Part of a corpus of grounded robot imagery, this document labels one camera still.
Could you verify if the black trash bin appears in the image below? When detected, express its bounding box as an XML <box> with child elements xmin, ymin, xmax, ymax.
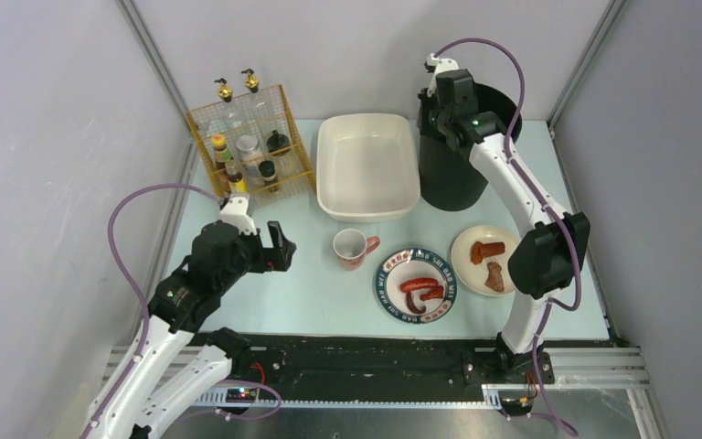
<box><xmin>417</xmin><ymin>83</ymin><xmax>516</xmax><ymax>211</ymax></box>

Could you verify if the pink ceramic mug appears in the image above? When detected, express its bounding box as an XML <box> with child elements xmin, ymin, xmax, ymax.
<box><xmin>333</xmin><ymin>229</ymin><xmax>381</xmax><ymax>271</ymax></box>

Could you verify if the yellow label sauce bottle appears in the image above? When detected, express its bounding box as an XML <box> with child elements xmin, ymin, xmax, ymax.
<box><xmin>225</xmin><ymin>159</ymin><xmax>249</xmax><ymax>194</ymax></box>

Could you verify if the small black cap jar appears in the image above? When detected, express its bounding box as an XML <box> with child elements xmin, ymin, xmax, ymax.
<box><xmin>258</xmin><ymin>160</ymin><xmax>281</xmax><ymax>193</ymax></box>

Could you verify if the white rectangular basin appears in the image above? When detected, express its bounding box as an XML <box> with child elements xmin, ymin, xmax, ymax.
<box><xmin>315</xmin><ymin>113</ymin><xmax>420</xmax><ymax>222</ymax></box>

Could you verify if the black lid spice jar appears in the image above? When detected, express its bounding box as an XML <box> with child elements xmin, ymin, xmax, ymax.
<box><xmin>266</xmin><ymin>130</ymin><xmax>298</xmax><ymax>179</ymax></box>

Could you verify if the red label sauce bottle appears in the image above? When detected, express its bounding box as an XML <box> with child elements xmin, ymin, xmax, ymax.
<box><xmin>210</xmin><ymin>134</ymin><xmax>232</xmax><ymax>170</ymax></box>

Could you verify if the white lid spice jar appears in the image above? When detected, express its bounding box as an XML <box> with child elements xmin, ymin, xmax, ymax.
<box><xmin>235</xmin><ymin>134</ymin><xmax>264</xmax><ymax>187</ymax></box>

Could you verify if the blue rimmed plate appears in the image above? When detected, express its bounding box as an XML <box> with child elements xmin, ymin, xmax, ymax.
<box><xmin>372</xmin><ymin>247</ymin><xmax>457</xmax><ymax>325</ymax></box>

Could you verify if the clear glass oil bottle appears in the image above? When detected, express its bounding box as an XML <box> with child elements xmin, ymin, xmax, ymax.
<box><xmin>241</xmin><ymin>69</ymin><xmax>289</xmax><ymax>142</ymax></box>

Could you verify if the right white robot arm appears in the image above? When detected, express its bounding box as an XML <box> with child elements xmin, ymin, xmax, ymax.
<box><xmin>417</xmin><ymin>64</ymin><xmax>590</xmax><ymax>359</ymax></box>

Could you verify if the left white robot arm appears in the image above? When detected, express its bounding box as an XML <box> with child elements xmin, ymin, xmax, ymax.
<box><xmin>81</xmin><ymin>219</ymin><xmax>296</xmax><ymax>438</ymax></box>

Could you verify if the dark red sausage piece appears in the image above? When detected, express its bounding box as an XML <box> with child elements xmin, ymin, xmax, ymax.
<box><xmin>405</xmin><ymin>293</ymin><xmax>427</xmax><ymax>316</ymax></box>

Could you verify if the small red sausage piece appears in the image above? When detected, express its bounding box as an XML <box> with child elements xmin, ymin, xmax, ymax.
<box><xmin>399</xmin><ymin>277</ymin><xmax>445</xmax><ymax>301</ymax></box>

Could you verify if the cream round plate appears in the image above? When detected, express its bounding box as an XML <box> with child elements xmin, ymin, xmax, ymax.
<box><xmin>451</xmin><ymin>225</ymin><xmax>520</xmax><ymax>297</ymax></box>

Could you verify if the brown meat piece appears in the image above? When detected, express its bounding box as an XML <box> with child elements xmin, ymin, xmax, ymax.
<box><xmin>484</xmin><ymin>262</ymin><xmax>505</xmax><ymax>294</ymax></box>

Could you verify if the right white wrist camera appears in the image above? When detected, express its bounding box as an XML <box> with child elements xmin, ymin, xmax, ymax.
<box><xmin>424</xmin><ymin>53</ymin><xmax>460</xmax><ymax>75</ymax></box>

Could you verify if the yellow wire basket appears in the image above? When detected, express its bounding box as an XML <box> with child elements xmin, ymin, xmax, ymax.
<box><xmin>186</xmin><ymin>84</ymin><xmax>316</xmax><ymax>208</ymax></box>

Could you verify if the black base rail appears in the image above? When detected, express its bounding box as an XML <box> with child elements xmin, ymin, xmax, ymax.
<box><xmin>232</xmin><ymin>334</ymin><xmax>555</xmax><ymax>404</ymax></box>

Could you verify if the aluminium frame post right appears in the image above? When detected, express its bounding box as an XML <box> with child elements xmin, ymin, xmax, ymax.
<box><xmin>547</xmin><ymin>0</ymin><xmax>628</xmax><ymax>130</ymax></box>

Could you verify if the aluminium frame post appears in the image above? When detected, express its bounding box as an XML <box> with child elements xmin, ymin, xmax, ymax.
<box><xmin>547</xmin><ymin>0</ymin><xmax>628</xmax><ymax>130</ymax></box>
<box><xmin>115</xmin><ymin>0</ymin><xmax>191</xmax><ymax>132</ymax></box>

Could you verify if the aluminium frame post left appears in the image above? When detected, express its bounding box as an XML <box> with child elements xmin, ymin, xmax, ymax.
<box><xmin>115</xmin><ymin>0</ymin><xmax>191</xmax><ymax>132</ymax></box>

